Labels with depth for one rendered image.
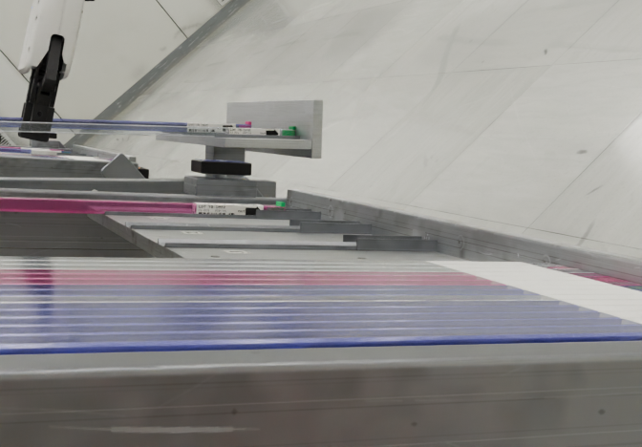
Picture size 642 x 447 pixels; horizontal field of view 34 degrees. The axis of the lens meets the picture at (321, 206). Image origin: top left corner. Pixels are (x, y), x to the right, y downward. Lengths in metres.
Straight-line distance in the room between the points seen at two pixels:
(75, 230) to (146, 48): 7.61
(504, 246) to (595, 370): 0.31
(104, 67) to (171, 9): 0.72
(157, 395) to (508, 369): 0.11
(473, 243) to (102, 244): 0.40
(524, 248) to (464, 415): 0.32
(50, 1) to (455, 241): 0.63
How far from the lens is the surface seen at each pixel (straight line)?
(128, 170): 1.71
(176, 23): 8.63
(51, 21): 1.18
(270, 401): 0.29
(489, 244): 0.66
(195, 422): 0.29
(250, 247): 0.67
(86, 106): 8.45
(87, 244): 0.96
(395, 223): 0.78
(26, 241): 0.96
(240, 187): 0.99
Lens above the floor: 1.01
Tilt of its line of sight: 18 degrees down
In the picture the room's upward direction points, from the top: 39 degrees counter-clockwise
